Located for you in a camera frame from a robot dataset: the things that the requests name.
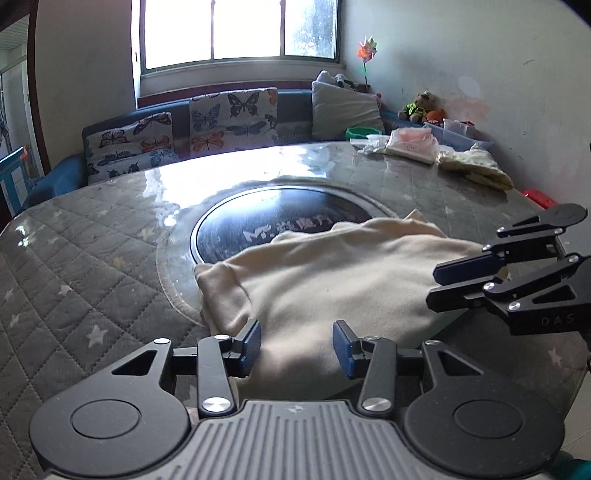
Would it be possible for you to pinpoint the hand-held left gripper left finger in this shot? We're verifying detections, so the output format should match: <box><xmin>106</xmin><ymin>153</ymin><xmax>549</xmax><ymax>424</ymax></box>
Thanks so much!
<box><xmin>111</xmin><ymin>318</ymin><xmax>262</xmax><ymax>419</ymax></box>

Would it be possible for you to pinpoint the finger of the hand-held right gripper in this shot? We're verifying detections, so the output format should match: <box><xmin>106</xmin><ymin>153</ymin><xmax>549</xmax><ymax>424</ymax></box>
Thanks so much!
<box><xmin>426</xmin><ymin>253</ymin><xmax>584</xmax><ymax>313</ymax></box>
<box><xmin>433</xmin><ymin>218</ymin><xmax>567</xmax><ymax>286</ymax></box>

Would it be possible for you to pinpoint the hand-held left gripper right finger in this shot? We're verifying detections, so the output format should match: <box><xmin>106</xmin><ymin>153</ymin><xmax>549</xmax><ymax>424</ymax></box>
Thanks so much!
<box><xmin>332</xmin><ymin>319</ymin><xmax>486</xmax><ymax>420</ymax></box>

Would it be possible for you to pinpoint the cream long-sleeved garment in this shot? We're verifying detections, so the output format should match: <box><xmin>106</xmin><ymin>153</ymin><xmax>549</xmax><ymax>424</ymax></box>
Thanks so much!
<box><xmin>194</xmin><ymin>209</ymin><xmax>511</xmax><ymax>402</ymax></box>

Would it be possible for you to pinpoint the red plastic toy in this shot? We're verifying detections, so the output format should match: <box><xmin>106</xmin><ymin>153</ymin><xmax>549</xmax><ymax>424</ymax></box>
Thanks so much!
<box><xmin>523</xmin><ymin>188</ymin><xmax>556</xmax><ymax>209</ymax></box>

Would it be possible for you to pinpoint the yellow folded cloth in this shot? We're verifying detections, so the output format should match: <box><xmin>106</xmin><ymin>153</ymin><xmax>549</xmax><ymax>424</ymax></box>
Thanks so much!
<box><xmin>438</xmin><ymin>143</ymin><xmax>515</xmax><ymax>191</ymax></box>

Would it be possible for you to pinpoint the black round hotplate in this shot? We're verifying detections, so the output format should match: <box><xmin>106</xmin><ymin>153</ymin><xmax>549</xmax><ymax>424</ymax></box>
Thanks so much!
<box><xmin>190</xmin><ymin>187</ymin><xmax>376</xmax><ymax>267</ymax></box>

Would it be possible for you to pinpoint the pink tissue packet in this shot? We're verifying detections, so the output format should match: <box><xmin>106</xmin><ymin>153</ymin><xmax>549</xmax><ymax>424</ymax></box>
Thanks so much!
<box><xmin>385</xmin><ymin>128</ymin><xmax>442</xmax><ymax>165</ymax></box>

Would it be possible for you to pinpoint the clear plastic storage box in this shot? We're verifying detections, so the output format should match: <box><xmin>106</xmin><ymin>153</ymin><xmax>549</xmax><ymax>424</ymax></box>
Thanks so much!
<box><xmin>422</xmin><ymin>119</ymin><xmax>493</xmax><ymax>151</ymax></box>

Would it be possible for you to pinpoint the teal cloth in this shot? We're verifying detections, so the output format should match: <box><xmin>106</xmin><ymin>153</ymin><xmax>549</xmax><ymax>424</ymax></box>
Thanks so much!
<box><xmin>556</xmin><ymin>452</ymin><xmax>591</xmax><ymax>480</ymax></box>

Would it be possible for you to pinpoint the white plastic bag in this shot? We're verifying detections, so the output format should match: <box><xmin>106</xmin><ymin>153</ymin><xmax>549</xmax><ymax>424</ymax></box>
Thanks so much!
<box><xmin>353</xmin><ymin>134</ymin><xmax>393</xmax><ymax>156</ymax></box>

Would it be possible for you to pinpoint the brown teddy bear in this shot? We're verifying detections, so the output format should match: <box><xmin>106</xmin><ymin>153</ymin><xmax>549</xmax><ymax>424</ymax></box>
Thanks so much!
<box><xmin>398</xmin><ymin>91</ymin><xmax>445</xmax><ymax>123</ymax></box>

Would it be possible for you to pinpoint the grey pillow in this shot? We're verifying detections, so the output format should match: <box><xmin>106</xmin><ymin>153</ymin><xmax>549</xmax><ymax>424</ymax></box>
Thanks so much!
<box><xmin>311</xmin><ymin>80</ymin><xmax>385</xmax><ymax>140</ymax></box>

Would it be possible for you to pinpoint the large butterfly print pillow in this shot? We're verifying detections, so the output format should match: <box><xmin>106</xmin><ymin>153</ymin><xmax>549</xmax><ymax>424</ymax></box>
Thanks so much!
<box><xmin>188</xmin><ymin>88</ymin><xmax>280</xmax><ymax>160</ymax></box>

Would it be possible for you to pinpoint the white and black plush toy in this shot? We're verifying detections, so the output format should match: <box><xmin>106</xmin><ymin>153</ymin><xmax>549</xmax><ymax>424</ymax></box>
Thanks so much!
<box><xmin>316</xmin><ymin>70</ymin><xmax>370</xmax><ymax>93</ymax></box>

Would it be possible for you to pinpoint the blue sofa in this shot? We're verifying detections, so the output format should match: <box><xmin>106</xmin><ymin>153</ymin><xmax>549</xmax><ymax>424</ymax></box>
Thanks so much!
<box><xmin>23</xmin><ymin>89</ymin><xmax>398</xmax><ymax>209</ymax></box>

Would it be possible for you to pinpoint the small butterfly print pillow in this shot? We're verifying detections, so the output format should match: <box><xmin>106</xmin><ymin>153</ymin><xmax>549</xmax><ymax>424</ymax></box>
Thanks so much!
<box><xmin>83</xmin><ymin>112</ymin><xmax>181</xmax><ymax>184</ymax></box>

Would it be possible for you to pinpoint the colourful pinwheel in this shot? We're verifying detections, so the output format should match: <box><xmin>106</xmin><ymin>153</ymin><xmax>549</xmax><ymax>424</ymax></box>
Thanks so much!
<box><xmin>356</xmin><ymin>34</ymin><xmax>379</xmax><ymax>91</ymax></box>

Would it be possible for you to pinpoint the blue wooden furniture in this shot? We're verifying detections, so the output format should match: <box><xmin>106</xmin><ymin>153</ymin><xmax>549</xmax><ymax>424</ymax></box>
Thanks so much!
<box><xmin>0</xmin><ymin>147</ymin><xmax>40</xmax><ymax>217</ymax></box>

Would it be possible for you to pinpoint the window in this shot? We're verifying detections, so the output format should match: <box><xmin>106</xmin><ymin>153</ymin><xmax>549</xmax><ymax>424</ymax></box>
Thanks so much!
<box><xmin>130</xmin><ymin>0</ymin><xmax>345</xmax><ymax>75</ymax></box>

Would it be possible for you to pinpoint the dark wooden door frame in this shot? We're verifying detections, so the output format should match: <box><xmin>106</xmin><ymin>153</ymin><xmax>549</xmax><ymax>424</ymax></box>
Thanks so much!
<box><xmin>25</xmin><ymin>0</ymin><xmax>54</xmax><ymax>178</ymax></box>

